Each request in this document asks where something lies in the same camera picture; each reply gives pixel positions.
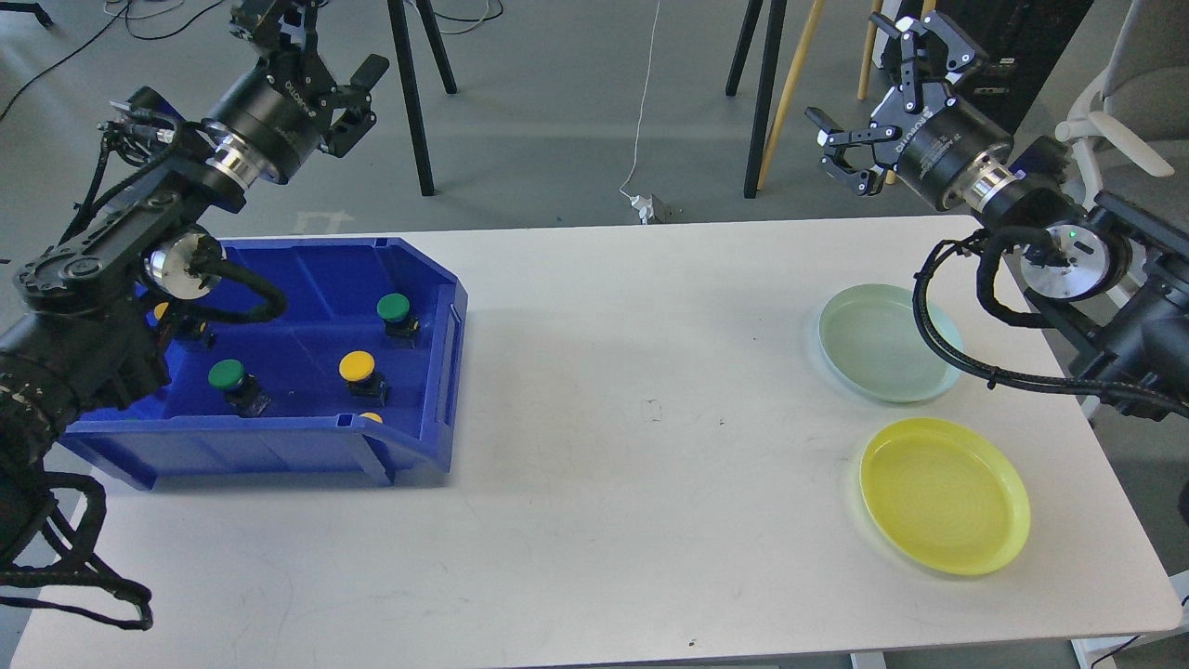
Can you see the wooden easel legs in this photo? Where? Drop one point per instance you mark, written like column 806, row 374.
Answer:
column 800, row 61

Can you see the black tripod left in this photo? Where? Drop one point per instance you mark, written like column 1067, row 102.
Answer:
column 409, row 86

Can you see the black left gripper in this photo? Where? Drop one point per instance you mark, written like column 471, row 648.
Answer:
column 288, row 105

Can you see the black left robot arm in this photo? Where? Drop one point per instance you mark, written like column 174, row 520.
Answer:
column 105, row 302

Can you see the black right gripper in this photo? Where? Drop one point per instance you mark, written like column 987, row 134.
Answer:
column 922, row 131

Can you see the pale green plate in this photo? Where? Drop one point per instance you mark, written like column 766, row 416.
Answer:
column 870, row 339

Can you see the yellow plate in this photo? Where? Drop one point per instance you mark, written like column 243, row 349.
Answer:
column 944, row 496

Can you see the blue plastic bin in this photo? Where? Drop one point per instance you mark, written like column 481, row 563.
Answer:
column 312, row 424

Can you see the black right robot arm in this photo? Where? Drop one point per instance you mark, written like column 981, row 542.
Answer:
column 1111, row 279

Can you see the black computer tower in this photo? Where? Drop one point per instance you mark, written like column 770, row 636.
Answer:
column 1022, row 42

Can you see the green push button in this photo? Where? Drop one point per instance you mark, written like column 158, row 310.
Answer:
column 401, row 326
column 241, row 390

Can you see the white office chair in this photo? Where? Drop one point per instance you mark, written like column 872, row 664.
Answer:
column 1128, row 129

